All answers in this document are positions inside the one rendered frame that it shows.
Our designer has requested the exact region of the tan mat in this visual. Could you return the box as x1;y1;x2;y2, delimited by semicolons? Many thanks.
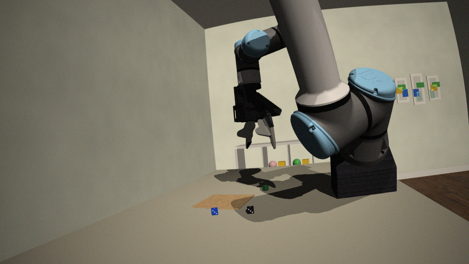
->
192;194;255;210

